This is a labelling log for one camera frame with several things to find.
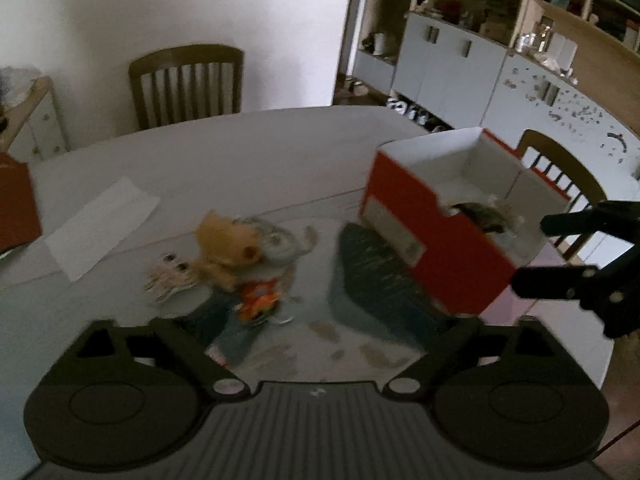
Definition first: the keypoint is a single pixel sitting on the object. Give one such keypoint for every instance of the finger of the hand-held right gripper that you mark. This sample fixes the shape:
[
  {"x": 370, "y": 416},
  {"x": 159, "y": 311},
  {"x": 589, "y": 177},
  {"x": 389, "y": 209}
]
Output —
[
  {"x": 580, "y": 220},
  {"x": 550, "y": 281}
]

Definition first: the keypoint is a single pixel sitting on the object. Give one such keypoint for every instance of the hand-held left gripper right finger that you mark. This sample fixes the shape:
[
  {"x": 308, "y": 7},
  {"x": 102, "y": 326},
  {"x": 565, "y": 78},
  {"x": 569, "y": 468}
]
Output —
[{"x": 450, "y": 345}]

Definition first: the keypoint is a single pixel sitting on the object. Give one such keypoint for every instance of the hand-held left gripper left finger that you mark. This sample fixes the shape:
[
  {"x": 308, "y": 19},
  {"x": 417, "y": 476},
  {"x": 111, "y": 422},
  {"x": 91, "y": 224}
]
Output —
[{"x": 200, "y": 330}]

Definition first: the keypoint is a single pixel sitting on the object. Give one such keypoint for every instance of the bag of cotton swabs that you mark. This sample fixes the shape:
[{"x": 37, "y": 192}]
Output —
[{"x": 167, "y": 276}]

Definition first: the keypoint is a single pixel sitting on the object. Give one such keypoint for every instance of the red cardboard shoe box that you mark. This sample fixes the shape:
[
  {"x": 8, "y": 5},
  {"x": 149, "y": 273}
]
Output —
[{"x": 450, "y": 260}]

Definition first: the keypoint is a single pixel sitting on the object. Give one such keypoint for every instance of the brown plush toy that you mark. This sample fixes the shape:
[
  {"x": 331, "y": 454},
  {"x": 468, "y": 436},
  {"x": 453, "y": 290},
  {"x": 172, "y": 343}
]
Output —
[{"x": 225, "y": 245}]

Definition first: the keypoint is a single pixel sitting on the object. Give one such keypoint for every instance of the black gold-dotted packet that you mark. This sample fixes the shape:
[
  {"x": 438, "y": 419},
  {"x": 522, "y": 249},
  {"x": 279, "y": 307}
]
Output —
[{"x": 480, "y": 216}]

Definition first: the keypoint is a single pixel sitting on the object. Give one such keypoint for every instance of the wooden chair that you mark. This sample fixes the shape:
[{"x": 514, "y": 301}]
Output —
[
  {"x": 545, "y": 142},
  {"x": 185, "y": 55}
]

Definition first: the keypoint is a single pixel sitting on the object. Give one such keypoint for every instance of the dark speckled pad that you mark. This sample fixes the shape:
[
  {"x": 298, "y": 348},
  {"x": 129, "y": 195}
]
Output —
[{"x": 375, "y": 285}]

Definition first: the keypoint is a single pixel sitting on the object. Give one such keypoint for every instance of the round metal tin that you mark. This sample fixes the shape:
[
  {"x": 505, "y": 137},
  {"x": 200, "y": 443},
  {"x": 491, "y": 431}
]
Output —
[{"x": 280, "y": 247}]

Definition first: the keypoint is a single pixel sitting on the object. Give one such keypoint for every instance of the white paper napkin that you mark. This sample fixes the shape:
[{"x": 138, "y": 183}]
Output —
[{"x": 100, "y": 225}]

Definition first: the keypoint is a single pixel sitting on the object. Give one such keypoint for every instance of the white canister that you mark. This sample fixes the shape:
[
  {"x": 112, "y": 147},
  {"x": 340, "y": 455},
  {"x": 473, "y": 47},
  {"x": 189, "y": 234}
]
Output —
[{"x": 562, "y": 54}]

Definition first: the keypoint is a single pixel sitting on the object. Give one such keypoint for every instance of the glass jar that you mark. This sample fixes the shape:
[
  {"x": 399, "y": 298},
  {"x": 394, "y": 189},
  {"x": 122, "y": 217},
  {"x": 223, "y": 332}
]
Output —
[{"x": 535, "y": 35}]

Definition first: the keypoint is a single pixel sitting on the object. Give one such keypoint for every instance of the white sneaker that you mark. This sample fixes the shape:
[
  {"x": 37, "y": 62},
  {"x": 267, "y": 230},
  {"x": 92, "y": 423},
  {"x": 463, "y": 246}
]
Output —
[
  {"x": 419, "y": 117},
  {"x": 401, "y": 107}
]

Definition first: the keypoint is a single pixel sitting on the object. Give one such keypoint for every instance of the red ornament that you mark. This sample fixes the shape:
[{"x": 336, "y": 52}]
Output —
[{"x": 452, "y": 10}]

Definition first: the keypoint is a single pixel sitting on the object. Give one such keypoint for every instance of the tan slipper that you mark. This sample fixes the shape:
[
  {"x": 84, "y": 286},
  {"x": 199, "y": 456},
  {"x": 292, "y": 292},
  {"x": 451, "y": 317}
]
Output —
[{"x": 358, "y": 88}]

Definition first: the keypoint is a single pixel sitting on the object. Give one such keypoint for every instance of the white wood-topped sideboard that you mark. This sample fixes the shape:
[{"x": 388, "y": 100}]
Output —
[{"x": 40, "y": 125}]

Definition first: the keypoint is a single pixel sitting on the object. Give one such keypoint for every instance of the clear plastic bag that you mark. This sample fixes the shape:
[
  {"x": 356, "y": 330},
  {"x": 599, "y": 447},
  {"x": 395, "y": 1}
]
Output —
[{"x": 17, "y": 85}]

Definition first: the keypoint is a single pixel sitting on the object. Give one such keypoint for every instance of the white wall cabinet unit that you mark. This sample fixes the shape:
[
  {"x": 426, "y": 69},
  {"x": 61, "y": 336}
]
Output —
[{"x": 450, "y": 65}]

